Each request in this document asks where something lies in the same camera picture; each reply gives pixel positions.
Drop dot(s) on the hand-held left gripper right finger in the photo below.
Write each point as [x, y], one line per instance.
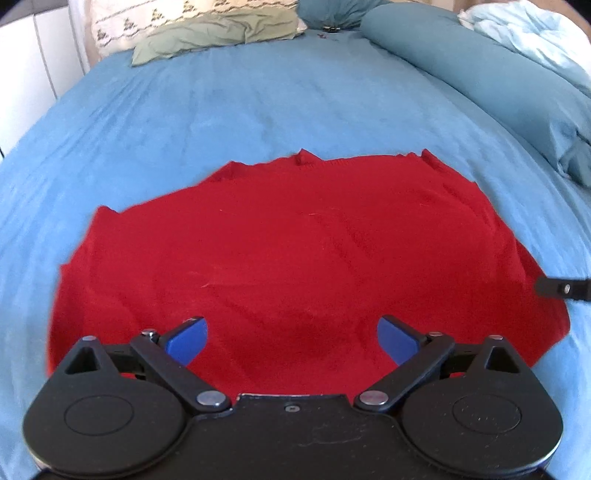
[395, 341]

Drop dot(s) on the teal duvet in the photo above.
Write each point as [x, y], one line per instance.
[498, 87]

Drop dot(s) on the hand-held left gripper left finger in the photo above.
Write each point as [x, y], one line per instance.
[187, 342]

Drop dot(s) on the green pillow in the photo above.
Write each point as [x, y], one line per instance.
[217, 32]

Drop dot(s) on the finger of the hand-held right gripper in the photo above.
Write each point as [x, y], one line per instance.
[564, 288]

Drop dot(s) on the teal pillow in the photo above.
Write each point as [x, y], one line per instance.
[337, 11]

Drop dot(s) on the cream embroidered pillow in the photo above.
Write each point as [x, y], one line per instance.
[152, 18]

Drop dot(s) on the bed with blue sheet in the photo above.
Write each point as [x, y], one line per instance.
[194, 110]

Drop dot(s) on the light blue blanket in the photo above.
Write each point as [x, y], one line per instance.
[535, 41]

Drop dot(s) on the white wardrobe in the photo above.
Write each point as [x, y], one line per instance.
[37, 60]

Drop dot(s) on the red knit sweater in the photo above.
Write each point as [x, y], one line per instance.
[295, 267]

